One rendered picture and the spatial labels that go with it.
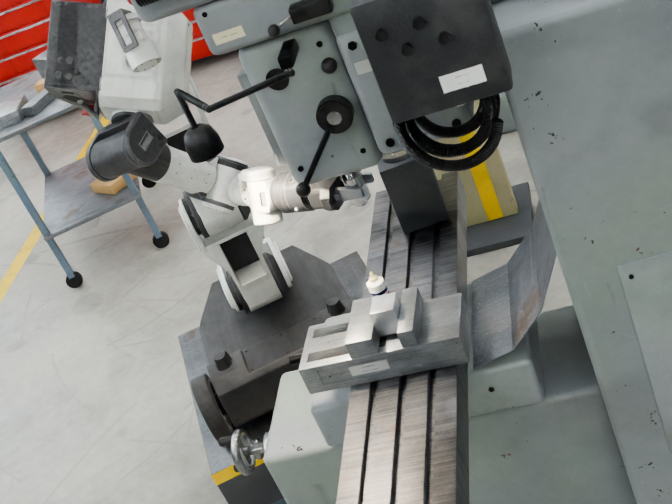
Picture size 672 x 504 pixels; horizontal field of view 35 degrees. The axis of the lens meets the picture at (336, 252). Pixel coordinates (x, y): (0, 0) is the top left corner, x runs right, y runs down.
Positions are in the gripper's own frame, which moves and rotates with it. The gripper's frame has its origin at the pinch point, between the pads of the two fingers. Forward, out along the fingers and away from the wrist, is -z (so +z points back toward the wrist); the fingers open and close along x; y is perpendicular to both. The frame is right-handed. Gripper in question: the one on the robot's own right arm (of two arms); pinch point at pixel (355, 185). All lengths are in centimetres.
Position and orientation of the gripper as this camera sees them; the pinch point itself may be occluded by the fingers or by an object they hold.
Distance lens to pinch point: 221.8
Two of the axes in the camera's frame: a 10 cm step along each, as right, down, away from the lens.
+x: 3.8, -6.1, 7.0
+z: -8.5, 0.5, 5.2
